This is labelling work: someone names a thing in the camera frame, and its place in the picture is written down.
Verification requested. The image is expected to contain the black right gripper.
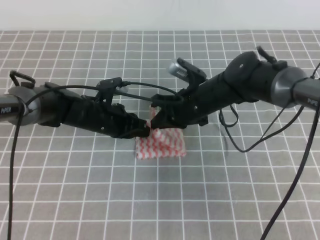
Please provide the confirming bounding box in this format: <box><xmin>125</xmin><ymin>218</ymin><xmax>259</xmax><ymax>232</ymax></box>
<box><xmin>151</xmin><ymin>84</ymin><xmax>213</xmax><ymax>129</ymax></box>

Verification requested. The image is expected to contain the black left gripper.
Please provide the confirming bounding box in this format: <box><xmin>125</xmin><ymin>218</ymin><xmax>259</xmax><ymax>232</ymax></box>
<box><xmin>61</xmin><ymin>100</ymin><xmax>150</xmax><ymax>139</ymax></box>

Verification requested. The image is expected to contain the pink white wavy-striped towel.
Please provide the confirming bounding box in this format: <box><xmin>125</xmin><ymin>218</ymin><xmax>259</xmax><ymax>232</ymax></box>
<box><xmin>134</xmin><ymin>106</ymin><xmax>188</xmax><ymax>161</ymax></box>

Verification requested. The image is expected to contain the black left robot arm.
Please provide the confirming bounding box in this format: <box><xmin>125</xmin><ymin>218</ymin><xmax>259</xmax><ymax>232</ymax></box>
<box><xmin>0</xmin><ymin>70</ymin><xmax>150</xmax><ymax>139</ymax></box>

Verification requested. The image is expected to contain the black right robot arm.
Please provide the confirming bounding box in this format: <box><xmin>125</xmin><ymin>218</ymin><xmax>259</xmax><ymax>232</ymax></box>
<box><xmin>150</xmin><ymin>46</ymin><xmax>320</xmax><ymax>129</ymax></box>

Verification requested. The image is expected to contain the grey white-grid tablecloth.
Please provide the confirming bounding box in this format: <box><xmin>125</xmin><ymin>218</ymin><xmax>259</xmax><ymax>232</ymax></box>
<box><xmin>0</xmin><ymin>30</ymin><xmax>320</xmax><ymax>240</ymax></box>

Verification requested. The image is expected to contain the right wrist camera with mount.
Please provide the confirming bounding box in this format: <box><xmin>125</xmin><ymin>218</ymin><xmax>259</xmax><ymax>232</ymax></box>
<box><xmin>168</xmin><ymin>57</ymin><xmax>207</xmax><ymax>96</ymax></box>

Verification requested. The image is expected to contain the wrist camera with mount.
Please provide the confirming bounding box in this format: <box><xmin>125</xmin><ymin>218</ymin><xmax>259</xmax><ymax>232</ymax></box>
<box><xmin>94</xmin><ymin>77</ymin><xmax>129</xmax><ymax>108</ymax></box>
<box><xmin>168</xmin><ymin>57</ymin><xmax>207</xmax><ymax>96</ymax></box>

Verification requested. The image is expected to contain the black left camera cable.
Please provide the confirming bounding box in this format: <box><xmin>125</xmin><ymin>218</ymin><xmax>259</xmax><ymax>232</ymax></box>
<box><xmin>6</xmin><ymin>80</ymin><xmax>183</xmax><ymax>240</ymax></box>

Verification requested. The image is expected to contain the black camera cable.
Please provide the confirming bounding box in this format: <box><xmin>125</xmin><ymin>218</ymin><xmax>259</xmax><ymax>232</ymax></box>
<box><xmin>218</xmin><ymin>59</ymin><xmax>320</xmax><ymax>240</ymax></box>
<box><xmin>6</xmin><ymin>80</ymin><xmax>183</xmax><ymax>240</ymax></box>

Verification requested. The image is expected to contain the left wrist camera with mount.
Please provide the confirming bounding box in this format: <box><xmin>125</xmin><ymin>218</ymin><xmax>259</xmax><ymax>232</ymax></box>
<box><xmin>94</xmin><ymin>77</ymin><xmax>129</xmax><ymax>108</ymax></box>

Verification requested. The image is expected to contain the black right camera cable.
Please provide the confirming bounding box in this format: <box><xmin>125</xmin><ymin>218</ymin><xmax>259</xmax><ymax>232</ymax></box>
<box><xmin>218</xmin><ymin>59</ymin><xmax>320</xmax><ymax>240</ymax></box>

